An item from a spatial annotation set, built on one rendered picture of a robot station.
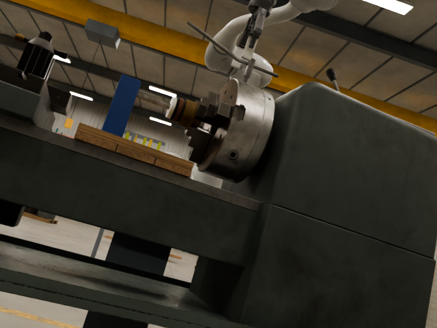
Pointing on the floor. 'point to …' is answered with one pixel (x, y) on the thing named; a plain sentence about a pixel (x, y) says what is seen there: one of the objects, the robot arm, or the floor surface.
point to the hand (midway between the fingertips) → (240, 60)
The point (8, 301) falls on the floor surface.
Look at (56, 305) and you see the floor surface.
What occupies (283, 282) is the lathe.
